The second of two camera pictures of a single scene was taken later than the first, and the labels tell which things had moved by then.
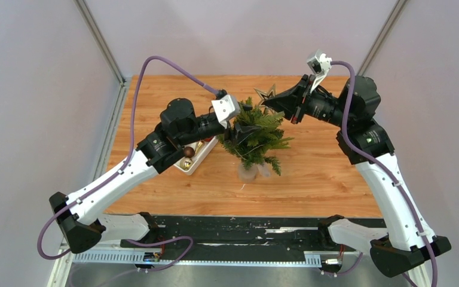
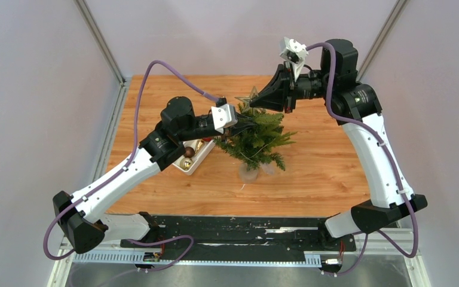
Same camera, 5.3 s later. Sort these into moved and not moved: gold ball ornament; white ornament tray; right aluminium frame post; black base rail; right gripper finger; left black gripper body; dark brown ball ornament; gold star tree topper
Moved: gold star tree topper; right gripper finger
Not moved: white ornament tray; left black gripper body; dark brown ball ornament; black base rail; gold ball ornament; right aluminium frame post
